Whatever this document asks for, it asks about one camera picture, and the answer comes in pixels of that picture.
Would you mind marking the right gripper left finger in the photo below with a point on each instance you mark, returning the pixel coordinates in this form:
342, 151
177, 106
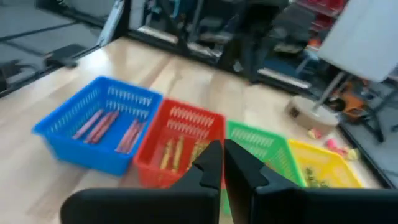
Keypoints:
208, 174

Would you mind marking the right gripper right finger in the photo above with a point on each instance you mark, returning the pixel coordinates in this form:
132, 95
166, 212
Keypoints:
242, 177

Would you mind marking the red crayon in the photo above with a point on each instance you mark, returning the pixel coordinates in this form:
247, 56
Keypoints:
108, 126

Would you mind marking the pink crayons near lamp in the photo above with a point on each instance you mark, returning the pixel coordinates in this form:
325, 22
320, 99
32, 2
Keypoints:
332, 145

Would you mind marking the green plastic basket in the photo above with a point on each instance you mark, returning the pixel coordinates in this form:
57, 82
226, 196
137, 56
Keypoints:
264, 146

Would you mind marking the small yellow scrap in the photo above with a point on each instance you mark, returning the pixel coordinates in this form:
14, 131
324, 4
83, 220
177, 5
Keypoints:
353, 154
314, 133

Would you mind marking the yellow plastic basket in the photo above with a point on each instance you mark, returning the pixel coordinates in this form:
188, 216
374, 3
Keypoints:
335, 168

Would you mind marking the blue plastic basket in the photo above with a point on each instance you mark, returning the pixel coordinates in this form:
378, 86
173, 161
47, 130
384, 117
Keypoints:
93, 158

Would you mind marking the orange bag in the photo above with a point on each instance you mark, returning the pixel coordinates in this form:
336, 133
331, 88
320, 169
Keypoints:
351, 102

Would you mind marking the white shade table lamp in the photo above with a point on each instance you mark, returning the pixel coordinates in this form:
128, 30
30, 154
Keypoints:
360, 40

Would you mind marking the silver aluminium frame post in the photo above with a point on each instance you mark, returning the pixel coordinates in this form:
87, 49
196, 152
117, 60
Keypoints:
110, 23

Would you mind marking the black rail clamp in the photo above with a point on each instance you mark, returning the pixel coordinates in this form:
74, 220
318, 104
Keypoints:
62, 55

